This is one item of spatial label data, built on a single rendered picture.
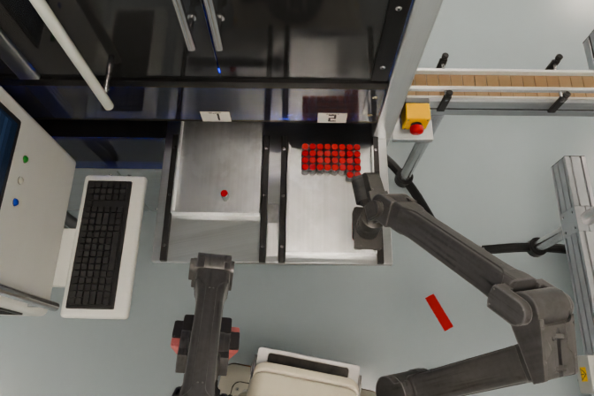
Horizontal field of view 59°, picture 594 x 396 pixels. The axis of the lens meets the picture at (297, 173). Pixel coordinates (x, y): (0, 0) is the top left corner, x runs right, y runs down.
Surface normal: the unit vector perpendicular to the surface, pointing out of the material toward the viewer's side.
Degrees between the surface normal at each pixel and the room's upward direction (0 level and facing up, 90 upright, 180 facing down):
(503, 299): 65
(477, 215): 0
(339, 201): 0
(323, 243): 0
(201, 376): 41
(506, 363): 72
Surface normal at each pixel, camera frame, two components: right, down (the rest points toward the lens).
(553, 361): 0.46, -0.10
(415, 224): -0.87, -0.05
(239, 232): 0.00, -0.37
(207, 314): 0.16, -0.87
